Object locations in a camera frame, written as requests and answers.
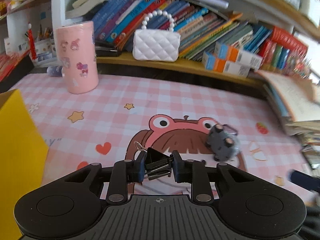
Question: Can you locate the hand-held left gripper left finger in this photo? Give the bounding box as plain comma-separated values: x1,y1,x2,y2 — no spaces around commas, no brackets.
64,152,147,203

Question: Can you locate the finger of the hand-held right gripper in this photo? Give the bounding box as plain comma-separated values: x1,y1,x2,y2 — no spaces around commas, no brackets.
287,169,320,193

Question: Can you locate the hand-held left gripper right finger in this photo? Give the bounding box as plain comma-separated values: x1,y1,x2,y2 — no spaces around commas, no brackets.
172,150,253,202

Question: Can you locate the black binder clip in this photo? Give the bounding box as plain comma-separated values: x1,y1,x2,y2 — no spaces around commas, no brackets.
134,141,174,180

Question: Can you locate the grey plush keychain toy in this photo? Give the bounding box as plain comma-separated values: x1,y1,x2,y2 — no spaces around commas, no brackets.
206,124,241,162

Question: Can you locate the yellow cardboard box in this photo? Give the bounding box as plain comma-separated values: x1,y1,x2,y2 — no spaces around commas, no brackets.
0,89,49,240

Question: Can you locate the pink checked printed tablecloth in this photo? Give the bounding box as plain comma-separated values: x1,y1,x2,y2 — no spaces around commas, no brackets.
10,74,318,200

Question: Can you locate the stack of books and papers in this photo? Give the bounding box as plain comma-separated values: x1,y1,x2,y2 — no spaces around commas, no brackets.
255,70,320,155

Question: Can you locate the sparkly ornament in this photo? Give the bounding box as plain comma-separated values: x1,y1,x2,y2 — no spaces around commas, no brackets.
285,57,313,80

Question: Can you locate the black flat case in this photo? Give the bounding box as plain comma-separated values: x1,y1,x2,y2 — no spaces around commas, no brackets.
95,41,120,57

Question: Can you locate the pink cartoon cylinder container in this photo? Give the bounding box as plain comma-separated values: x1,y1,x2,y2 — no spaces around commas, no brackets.
55,21,99,95

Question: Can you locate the row of thick dictionaries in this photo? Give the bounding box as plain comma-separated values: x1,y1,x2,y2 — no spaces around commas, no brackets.
257,40,300,73

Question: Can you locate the row of colourful thin books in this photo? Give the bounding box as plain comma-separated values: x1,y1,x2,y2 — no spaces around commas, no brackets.
91,0,272,62

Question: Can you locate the red thick dictionary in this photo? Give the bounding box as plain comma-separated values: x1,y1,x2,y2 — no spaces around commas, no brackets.
271,26,308,53

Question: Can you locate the white pen holder set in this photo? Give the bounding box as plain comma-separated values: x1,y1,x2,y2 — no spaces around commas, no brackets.
24,25,57,64

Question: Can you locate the red paper packaging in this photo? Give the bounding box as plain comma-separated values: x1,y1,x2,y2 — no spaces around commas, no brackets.
0,50,30,83

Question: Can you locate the red hanging tassel charm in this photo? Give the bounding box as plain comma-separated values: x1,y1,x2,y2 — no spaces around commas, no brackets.
27,23,37,60

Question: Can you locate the white storage container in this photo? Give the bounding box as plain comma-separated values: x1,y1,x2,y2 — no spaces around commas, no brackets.
300,0,320,23

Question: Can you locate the white box red label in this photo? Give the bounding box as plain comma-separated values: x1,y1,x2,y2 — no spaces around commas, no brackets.
4,37,15,55

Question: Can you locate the wooden bookshelf white frame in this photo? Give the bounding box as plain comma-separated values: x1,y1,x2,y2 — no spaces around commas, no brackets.
0,0,320,100

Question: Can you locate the white quilted pearl-handle handbag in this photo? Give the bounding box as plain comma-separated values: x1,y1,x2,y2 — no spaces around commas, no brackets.
132,9,181,62

